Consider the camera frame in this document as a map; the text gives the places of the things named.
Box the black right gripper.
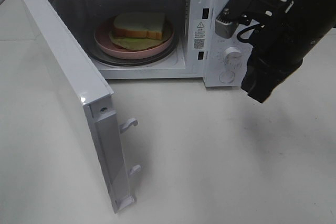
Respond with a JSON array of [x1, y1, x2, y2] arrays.
[[241, 19, 291, 103]]

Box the round white door button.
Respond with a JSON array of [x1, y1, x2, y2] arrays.
[[219, 70, 235, 83]]

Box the white microwave knob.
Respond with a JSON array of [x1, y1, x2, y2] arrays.
[[223, 47, 243, 65]]

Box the sandwich with white bread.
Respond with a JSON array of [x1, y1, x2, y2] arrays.
[[112, 12, 166, 40]]

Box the pink plate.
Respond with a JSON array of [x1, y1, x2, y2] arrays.
[[93, 18, 175, 60]]

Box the white microwave door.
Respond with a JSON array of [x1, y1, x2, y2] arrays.
[[22, 0, 141, 212]]

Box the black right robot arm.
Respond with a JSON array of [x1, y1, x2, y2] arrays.
[[241, 0, 335, 103]]

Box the glass microwave turntable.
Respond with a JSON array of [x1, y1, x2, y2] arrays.
[[87, 18, 179, 67]]

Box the white microwave oven body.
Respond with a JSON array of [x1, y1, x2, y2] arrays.
[[48, 0, 251, 87]]

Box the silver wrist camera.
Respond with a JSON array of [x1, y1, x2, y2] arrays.
[[215, 0, 284, 39]]

